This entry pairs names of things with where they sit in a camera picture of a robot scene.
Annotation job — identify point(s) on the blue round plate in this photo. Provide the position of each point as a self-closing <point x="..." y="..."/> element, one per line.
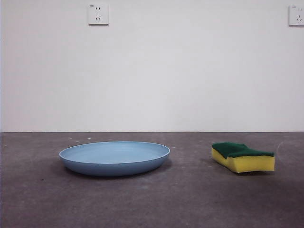
<point x="114" y="161"/>

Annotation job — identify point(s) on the yellow sponge with green pad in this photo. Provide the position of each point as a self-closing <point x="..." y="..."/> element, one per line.
<point x="251" y="164"/>

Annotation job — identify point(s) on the white wall socket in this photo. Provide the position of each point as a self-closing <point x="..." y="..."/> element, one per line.
<point x="297" y="15"/>
<point x="98" y="14"/>

